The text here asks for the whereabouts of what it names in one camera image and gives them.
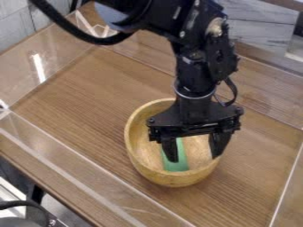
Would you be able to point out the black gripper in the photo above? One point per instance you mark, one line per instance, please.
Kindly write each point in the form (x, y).
(184, 119)

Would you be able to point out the green rectangular block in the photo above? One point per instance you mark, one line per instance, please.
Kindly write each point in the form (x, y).
(181, 164)

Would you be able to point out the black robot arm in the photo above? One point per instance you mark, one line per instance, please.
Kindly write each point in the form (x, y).
(193, 25)

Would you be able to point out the brown wooden bowl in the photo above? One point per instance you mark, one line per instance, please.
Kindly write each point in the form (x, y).
(144, 154)

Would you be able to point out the clear acrylic tray wall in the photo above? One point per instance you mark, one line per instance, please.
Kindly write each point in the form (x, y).
(66, 145)

